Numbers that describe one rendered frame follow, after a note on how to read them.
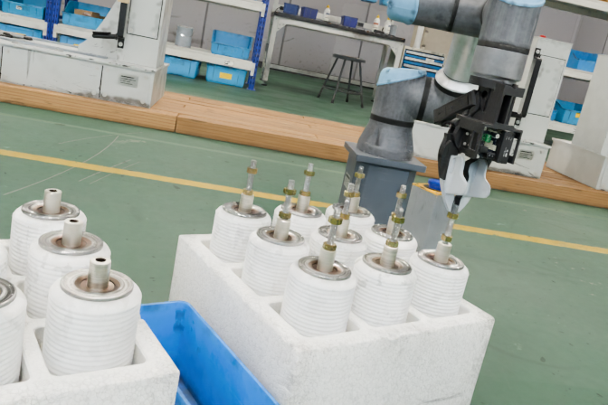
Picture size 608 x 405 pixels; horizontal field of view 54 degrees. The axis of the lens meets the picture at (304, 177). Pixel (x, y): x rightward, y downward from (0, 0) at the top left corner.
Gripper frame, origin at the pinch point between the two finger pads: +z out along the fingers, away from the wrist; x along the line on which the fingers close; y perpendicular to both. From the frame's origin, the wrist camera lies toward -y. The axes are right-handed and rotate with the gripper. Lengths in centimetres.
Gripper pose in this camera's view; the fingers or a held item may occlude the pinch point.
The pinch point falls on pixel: (452, 202)
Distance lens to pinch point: 97.5
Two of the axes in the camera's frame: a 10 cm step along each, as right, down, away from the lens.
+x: 9.3, 1.1, 3.6
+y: 3.2, 2.8, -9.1
